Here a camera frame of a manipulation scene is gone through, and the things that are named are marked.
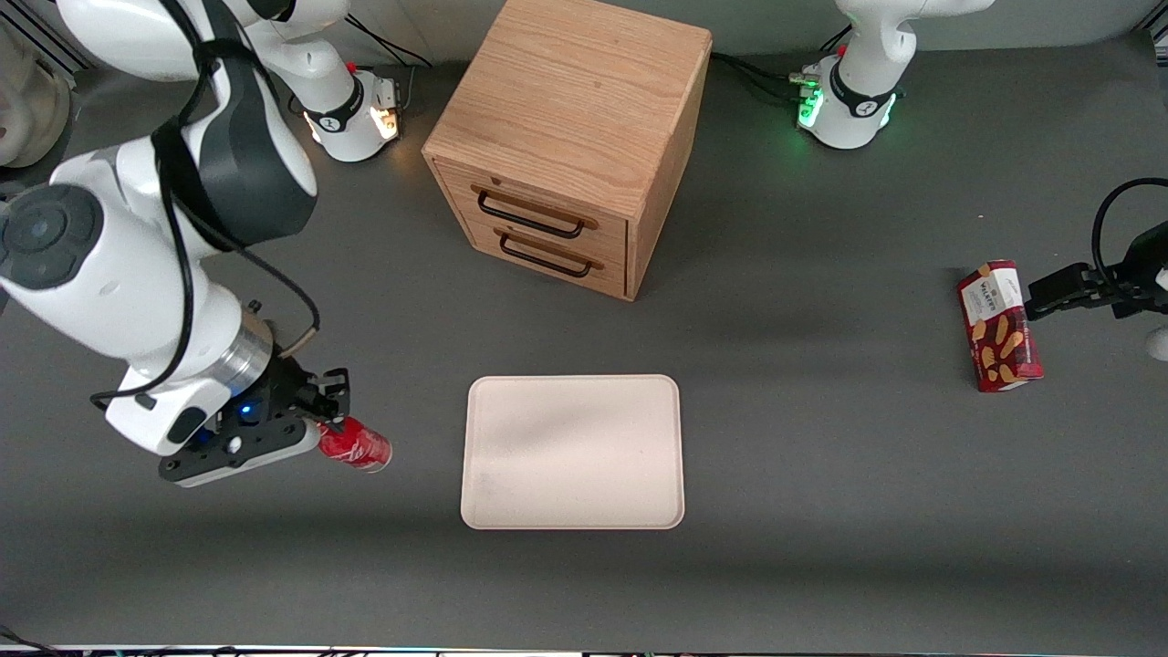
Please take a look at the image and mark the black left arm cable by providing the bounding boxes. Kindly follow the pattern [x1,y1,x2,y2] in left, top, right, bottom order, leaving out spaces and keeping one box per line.
[1091,178,1168,286]

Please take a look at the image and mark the black left base cables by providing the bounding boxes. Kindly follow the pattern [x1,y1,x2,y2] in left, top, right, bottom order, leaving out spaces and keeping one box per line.
[711,26,851,103]

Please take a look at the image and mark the beige rectangular tray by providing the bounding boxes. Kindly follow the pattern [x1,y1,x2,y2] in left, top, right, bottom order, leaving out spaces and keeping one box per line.
[460,374,685,530]

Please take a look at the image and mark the black metal drawer handle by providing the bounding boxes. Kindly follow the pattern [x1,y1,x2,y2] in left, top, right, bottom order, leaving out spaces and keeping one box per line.
[472,184,600,240]
[495,228,605,278]

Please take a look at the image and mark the black right base cables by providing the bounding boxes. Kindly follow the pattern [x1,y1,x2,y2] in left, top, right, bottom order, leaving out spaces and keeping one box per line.
[345,16,435,70]

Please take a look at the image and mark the wooden drawer front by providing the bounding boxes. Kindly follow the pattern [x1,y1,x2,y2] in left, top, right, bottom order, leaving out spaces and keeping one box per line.
[434,160,631,266]
[461,214,629,300]

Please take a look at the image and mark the aluminium frame rail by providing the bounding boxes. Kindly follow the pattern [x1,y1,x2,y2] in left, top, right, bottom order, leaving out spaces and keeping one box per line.
[14,7,94,72]

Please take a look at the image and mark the beige round background object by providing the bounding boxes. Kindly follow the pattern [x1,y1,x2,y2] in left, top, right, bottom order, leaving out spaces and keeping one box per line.
[0,27,72,170]

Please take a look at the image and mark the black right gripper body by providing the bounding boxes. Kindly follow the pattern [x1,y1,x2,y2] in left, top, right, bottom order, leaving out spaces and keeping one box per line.
[237,359,322,432]

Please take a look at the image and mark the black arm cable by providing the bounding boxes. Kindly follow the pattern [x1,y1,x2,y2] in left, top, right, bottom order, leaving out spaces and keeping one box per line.
[89,0,322,412]
[1091,178,1168,286]

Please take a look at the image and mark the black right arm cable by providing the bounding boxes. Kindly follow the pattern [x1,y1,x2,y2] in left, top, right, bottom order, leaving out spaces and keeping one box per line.
[89,0,322,412]

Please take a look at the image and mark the black base cables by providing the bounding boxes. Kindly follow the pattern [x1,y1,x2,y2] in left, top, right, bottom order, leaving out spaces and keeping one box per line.
[711,26,851,103]
[345,16,435,70]

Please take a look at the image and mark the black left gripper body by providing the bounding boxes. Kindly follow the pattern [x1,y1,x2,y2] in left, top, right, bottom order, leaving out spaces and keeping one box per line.
[1118,224,1168,318]

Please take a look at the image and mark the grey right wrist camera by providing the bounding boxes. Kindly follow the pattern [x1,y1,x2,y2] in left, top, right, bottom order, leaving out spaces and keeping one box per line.
[158,418,322,489]

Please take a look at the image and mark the wooden drawer cabinet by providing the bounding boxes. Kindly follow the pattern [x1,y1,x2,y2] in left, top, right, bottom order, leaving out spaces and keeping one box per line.
[422,0,714,302]

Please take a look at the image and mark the red tartan shortbread box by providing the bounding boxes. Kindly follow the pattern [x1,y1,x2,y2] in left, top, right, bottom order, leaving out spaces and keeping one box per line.
[956,260,1044,393]

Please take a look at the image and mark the red soda can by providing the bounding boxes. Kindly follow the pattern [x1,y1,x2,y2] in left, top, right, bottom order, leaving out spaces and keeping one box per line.
[318,415,393,474]

